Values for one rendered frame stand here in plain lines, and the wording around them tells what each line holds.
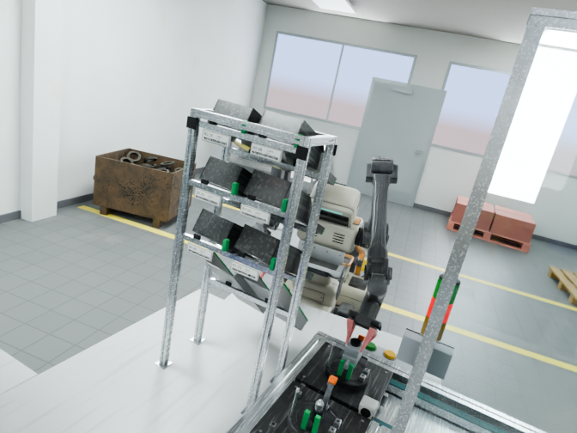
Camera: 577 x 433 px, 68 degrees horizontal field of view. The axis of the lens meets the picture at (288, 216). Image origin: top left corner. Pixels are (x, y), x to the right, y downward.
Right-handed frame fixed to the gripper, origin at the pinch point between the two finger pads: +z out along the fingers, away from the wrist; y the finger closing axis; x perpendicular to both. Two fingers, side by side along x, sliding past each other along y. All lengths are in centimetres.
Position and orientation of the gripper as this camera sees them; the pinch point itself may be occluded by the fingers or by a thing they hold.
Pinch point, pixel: (354, 346)
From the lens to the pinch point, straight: 133.6
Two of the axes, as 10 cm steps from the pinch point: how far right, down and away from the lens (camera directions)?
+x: 2.3, 4.4, 8.7
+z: -4.3, 8.5, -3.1
